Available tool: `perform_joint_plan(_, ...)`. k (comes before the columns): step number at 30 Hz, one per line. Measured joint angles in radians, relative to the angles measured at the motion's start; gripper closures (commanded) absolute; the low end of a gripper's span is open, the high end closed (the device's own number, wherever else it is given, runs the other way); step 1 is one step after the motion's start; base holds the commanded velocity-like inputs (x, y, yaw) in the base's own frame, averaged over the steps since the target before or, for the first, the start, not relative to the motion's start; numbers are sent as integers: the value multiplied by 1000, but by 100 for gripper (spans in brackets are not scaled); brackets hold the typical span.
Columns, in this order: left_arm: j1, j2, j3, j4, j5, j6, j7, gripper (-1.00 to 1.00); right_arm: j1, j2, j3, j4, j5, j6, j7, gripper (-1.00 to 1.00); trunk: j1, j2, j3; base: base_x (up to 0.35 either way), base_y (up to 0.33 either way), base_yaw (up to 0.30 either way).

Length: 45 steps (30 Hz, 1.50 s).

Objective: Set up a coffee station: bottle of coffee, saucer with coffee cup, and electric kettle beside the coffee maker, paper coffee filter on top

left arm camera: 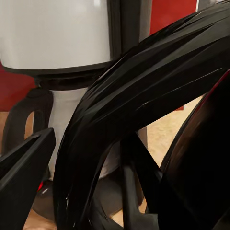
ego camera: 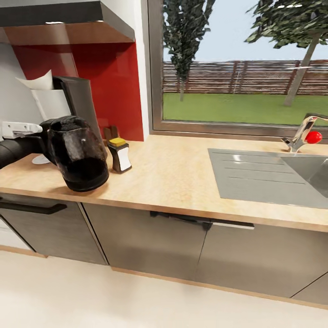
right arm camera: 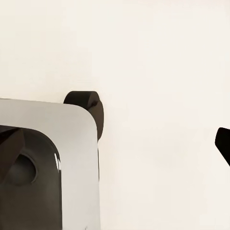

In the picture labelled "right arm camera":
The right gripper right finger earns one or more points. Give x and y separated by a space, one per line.
222 142

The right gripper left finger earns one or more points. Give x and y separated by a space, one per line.
11 144

